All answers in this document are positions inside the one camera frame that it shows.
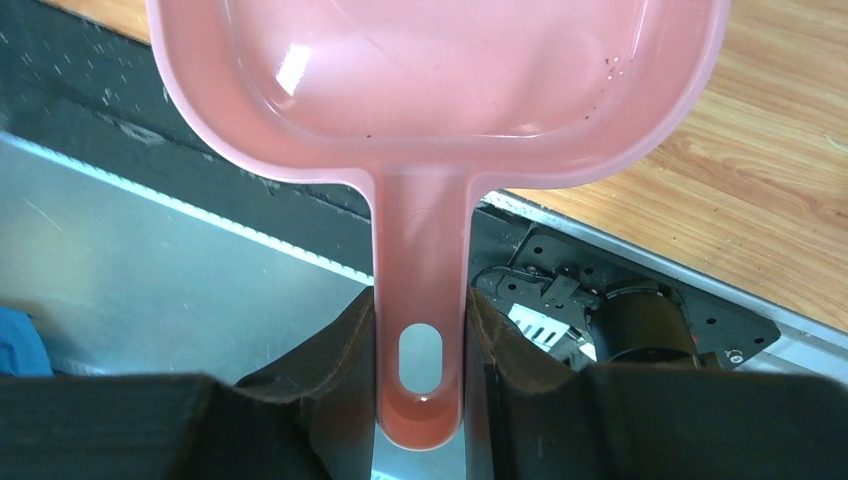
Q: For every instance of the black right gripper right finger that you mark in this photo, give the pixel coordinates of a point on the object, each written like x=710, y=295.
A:
x=528, y=416

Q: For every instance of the pink plastic dustpan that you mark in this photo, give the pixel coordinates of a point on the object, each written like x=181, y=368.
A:
x=424, y=107

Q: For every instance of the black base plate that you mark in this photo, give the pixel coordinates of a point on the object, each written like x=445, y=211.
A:
x=73, y=86

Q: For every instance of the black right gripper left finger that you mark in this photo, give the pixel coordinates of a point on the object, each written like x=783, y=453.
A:
x=310, y=414

